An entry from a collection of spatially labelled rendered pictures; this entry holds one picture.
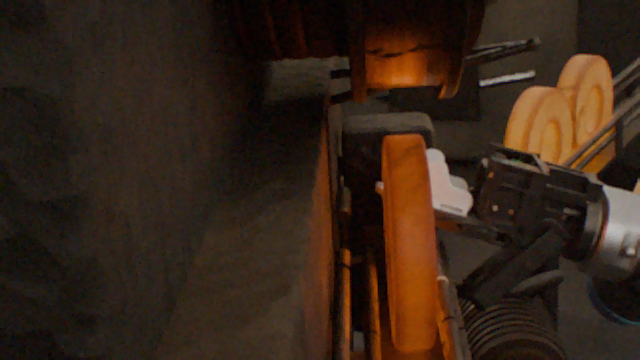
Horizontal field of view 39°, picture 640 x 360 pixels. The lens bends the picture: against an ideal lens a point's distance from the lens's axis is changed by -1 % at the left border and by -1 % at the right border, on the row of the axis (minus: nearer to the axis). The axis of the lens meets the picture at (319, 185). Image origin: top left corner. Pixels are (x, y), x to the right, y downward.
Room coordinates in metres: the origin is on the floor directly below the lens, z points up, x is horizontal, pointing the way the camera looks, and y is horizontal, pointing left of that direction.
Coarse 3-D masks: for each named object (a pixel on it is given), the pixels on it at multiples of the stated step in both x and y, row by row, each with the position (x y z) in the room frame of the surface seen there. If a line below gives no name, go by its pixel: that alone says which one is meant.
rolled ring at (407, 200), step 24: (384, 144) 0.73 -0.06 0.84; (408, 144) 0.72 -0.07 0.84; (384, 168) 0.75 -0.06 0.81; (408, 168) 0.69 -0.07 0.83; (384, 192) 0.80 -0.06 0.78; (408, 192) 0.67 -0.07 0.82; (384, 216) 0.80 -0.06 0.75; (408, 216) 0.66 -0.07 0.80; (432, 216) 0.66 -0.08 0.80; (408, 240) 0.65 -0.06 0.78; (432, 240) 0.65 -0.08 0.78; (408, 264) 0.65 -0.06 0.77; (432, 264) 0.65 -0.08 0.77; (408, 288) 0.65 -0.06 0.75; (432, 288) 0.64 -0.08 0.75; (408, 312) 0.65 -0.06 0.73; (432, 312) 0.65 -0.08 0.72; (408, 336) 0.66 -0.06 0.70; (432, 336) 0.66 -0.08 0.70
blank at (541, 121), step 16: (528, 96) 1.14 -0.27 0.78; (544, 96) 1.14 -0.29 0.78; (560, 96) 1.18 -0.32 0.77; (512, 112) 1.13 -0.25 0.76; (528, 112) 1.12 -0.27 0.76; (544, 112) 1.14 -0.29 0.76; (560, 112) 1.18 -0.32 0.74; (512, 128) 1.12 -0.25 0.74; (528, 128) 1.10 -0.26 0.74; (544, 128) 1.14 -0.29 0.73; (560, 128) 1.18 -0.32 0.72; (512, 144) 1.11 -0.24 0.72; (528, 144) 1.10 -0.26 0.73; (544, 144) 1.19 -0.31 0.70; (560, 144) 1.18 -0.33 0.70; (560, 160) 1.18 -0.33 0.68
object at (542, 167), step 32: (480, 160) 0.89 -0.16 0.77; (512, 160) 0.87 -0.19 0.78; (544, 160) 0.87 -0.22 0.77; (480, 192) 0.83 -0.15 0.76; (512, 192) 0.82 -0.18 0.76; (544, 192) 0.83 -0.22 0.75; (576, 192) 0.84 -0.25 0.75; (512, 224) 0.82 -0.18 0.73; (544, 224) 0.84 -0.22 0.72; (576, 224) 0.84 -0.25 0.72; (576, 256) 0.82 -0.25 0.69
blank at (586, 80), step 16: (576, 64) 1.26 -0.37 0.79; (592, 64) 1.26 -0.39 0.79; (560, 80) 1.25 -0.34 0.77; (576, 80) 1.23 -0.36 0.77; (592, 80) 1.26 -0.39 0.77; (608, 80) 1.31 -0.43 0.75; (576, 96) 1.22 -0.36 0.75; (592, 96) 1.31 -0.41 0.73; (608, 96) 1.32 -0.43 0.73; (576, 112) 1.22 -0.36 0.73; (592, 112) 1.31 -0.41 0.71; (608, 112) 1.32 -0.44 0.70; (576, 128) 1.22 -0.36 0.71; (592, 128) 1.28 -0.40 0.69; (576, 144) 1.22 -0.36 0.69
